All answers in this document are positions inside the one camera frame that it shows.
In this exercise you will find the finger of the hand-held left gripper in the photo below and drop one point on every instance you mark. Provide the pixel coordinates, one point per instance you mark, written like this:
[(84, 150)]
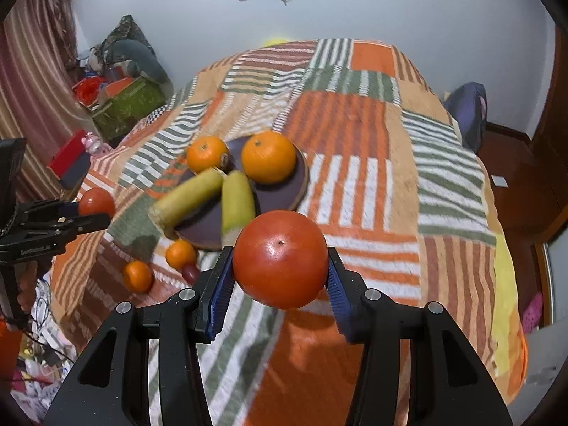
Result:
[(75, 226), (53, 209)]

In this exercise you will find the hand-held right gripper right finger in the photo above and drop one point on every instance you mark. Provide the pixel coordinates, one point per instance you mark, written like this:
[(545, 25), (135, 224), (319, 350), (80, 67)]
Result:
[(339, 295)]

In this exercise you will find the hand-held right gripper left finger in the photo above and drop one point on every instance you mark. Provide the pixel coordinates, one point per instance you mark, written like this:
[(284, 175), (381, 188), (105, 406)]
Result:
[(219, 295)]

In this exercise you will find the small red tomato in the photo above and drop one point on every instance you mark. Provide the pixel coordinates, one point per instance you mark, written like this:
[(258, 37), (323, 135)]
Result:
[(95, 199)]

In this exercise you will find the large red tomato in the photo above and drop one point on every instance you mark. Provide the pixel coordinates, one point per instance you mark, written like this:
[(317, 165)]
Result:
[(279, 262)]

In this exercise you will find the yellow-green banana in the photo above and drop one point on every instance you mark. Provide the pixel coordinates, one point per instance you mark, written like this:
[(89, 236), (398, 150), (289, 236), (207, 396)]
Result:
[(237, 204), (186, 197)]

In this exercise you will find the purple plate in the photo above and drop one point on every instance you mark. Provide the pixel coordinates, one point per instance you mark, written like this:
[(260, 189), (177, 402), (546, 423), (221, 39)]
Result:
[(275, 195)]

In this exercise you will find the medium orange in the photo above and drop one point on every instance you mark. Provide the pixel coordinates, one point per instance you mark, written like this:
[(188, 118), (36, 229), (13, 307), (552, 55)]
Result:
[(205, 154)]

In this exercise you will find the large orange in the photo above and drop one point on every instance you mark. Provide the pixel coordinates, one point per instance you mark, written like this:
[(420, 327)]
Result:
[(268, 157)]

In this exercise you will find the person's left hand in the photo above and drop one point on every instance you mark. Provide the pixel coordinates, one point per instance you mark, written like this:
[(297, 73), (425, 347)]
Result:
[(27, 282)]

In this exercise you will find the red box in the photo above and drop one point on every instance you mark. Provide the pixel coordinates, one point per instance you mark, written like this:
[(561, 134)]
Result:
[(69, 159)]

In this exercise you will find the small tangerine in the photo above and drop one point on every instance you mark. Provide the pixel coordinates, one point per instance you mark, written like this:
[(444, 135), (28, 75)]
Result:
[(137, 276), (181, 253)]

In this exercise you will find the pink doll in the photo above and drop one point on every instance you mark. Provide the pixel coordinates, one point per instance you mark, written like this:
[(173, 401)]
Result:
[(94, 143)]

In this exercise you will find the red mesh bag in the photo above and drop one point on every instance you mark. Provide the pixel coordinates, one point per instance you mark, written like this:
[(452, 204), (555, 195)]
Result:
[(88, 89)]

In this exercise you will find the green storage box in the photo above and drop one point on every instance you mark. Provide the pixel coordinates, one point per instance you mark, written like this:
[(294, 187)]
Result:
[(133, 111)]

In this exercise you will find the striped brown curtain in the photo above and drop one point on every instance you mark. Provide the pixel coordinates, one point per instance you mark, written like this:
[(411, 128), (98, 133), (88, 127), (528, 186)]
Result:
[(31, 75)]

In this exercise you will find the black-white checkered cloth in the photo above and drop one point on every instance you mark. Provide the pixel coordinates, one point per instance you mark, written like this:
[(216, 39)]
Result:
[(157, 113)]

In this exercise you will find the grey plush toy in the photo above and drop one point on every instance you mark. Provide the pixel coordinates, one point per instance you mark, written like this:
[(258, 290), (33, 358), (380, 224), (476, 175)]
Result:
[(142, 60)]

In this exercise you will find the striped patchwork blanket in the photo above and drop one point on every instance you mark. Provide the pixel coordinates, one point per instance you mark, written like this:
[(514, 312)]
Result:
[(355, 111)]

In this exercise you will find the pink slipper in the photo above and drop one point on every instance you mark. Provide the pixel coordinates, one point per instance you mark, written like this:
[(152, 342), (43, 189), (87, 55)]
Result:
[(531, 313)]

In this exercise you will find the dark patterned cushion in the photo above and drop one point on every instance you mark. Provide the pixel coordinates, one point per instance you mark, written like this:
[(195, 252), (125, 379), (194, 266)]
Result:
[(128, 29)]

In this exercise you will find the white paper slip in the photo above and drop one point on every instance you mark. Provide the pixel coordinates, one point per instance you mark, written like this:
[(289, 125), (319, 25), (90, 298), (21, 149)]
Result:
[(500, 181)]

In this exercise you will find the grey-blue bag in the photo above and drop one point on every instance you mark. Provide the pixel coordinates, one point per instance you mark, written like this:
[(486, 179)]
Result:
[(468, 113)]

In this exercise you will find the wooden door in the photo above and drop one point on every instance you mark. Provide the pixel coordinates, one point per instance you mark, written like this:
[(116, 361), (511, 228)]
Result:
[(552, 142)]

